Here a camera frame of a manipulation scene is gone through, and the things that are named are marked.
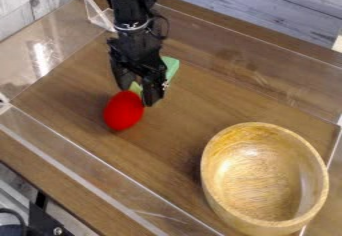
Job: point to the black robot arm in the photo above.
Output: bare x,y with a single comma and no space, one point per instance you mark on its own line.
135,13

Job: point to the green rectangular block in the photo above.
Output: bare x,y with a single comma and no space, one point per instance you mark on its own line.
173,65

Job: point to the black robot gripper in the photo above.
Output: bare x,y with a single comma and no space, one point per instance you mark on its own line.
135,58

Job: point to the clear acrylic corner bracket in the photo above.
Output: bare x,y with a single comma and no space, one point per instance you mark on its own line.
99,17

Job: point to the clear acrylic table barrier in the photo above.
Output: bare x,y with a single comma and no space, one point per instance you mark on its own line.
131,182

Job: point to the wooden bowl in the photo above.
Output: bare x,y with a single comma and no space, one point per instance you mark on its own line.
264,178

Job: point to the black clamp with cable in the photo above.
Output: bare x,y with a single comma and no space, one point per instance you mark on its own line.
25,217

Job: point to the red felt strawberry toy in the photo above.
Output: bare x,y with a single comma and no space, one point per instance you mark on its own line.
123,110

